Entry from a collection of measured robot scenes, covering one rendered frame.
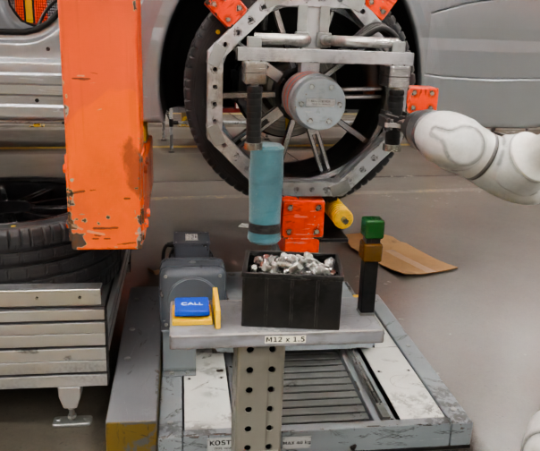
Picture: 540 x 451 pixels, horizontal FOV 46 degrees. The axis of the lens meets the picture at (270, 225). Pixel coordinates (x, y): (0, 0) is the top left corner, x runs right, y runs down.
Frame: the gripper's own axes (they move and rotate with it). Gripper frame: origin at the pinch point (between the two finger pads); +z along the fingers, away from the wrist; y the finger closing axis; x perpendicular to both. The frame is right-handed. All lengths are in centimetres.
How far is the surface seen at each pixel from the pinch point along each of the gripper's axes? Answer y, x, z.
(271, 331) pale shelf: -34, -38, -36
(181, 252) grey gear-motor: -51, -43, 26
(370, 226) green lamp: -13.2, -18.2, -30.2
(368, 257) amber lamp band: -13.1, -24.8, -30.2
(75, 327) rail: -77, -54, 2
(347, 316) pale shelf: -17, -38, -30
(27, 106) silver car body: -95, -5, 46
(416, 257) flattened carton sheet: 61, -82, 127
